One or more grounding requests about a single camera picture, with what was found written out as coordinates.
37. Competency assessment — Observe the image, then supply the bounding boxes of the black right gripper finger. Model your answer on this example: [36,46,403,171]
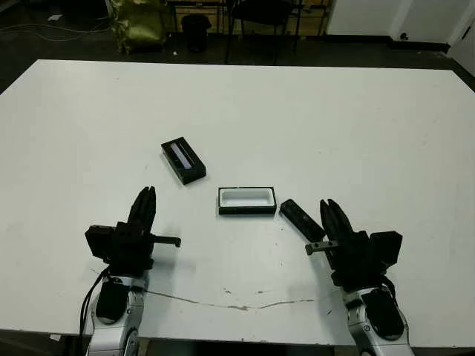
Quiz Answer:
[319,199,347,243]
[329,199,359,241]

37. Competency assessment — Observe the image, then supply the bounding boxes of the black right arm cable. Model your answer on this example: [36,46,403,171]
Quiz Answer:
[381,272,399,301]

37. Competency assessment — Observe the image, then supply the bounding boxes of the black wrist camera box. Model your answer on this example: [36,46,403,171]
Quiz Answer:
[84,224,117,265]
[369,230,404,271]

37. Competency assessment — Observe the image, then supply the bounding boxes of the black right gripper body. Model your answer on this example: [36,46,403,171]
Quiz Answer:
[304,229,390,294]

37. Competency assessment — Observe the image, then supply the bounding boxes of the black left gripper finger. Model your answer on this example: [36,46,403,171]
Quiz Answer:
[127,186,151,224]
[147,186,157,237]

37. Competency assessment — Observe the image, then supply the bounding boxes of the white floor cable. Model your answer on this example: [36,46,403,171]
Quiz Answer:
[0,22,112,42]

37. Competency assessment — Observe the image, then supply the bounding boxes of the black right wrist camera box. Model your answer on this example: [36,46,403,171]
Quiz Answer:
[369,230,404,271]

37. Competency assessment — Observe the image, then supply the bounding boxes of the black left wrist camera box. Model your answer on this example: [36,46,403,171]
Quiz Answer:
[84,224,117,265]

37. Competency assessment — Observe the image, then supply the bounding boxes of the black chair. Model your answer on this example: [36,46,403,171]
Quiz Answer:
[224,0,300,66]

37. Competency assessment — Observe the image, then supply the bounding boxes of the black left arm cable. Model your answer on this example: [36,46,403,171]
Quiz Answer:
[79,269,112,356]

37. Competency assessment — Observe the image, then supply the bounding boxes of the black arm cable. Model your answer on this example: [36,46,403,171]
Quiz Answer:
[79,269,112,356]
[381,272,399,301]

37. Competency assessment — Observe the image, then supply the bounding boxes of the black camera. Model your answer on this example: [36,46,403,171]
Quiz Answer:
[279,199,326,241]

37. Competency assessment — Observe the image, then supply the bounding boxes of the black trash bin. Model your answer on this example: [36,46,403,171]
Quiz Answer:
[181,13,212,53]

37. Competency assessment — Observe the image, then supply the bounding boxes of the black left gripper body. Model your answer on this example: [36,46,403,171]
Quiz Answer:
[107,221,182,277]

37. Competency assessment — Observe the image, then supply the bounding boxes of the black box base white insert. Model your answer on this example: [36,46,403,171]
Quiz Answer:
[217,185,278,216]

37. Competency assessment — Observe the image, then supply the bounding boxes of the crinkled plastic bag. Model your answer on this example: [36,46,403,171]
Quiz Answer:
[107,0,166,55]

